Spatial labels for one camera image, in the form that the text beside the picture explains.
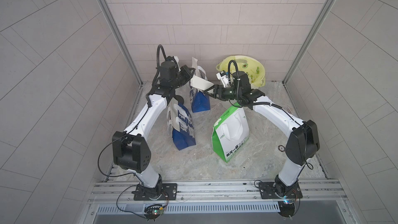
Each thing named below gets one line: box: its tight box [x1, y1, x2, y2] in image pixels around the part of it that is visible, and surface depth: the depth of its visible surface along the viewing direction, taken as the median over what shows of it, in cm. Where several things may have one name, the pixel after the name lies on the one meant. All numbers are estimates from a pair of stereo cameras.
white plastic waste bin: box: [236, 54, 266, 89], surface depth 96 cm
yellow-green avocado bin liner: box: [215, 54, 267, 88], surface depth 95 cm
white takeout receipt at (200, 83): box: [189, 74, 215, 91], surface depth 76 cm
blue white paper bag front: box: [166, 96, 197, 151], surface depth 80 cm
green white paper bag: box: [211, 105, 250, 163], surface depth 75 cm
